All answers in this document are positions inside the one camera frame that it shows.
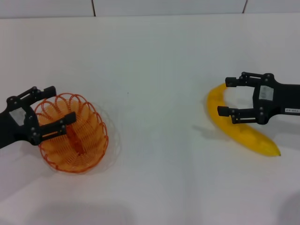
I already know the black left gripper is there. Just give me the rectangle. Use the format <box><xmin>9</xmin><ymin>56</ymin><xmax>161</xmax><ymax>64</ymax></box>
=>
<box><xmin>0</xmin><ymin>86</ymin><xmax>77</xmax><ymax>150</ymax></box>

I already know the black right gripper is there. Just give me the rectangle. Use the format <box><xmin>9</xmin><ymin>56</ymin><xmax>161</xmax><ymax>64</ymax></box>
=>
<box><xmin>217</xmin><ymin>72</ymin><xmax>300</xmax><ymax>125</ymax></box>

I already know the yellow banana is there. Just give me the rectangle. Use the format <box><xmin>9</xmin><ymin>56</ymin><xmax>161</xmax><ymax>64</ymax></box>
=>
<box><xmin>206</xmin><ymin>82</ymin><xmax>282</xmax><ymax>158</ymax></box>

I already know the orange wire basket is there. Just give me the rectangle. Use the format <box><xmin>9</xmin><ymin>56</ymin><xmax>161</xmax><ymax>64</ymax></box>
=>
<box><xmin>34</xmin><ymin>92</ymin><xmax>110</xmax><ymax>174</ymax></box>

